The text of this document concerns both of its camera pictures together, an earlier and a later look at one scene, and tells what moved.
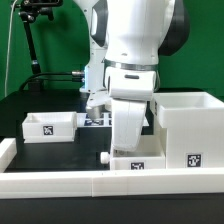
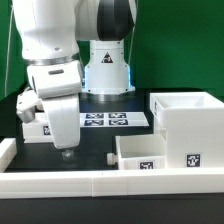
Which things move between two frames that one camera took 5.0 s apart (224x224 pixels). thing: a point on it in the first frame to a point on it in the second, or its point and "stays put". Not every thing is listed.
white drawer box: x=50 y=127 stays put
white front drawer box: x=150 y=154 stays put
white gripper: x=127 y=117 to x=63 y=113
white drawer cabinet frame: x=191 y=126 stays put
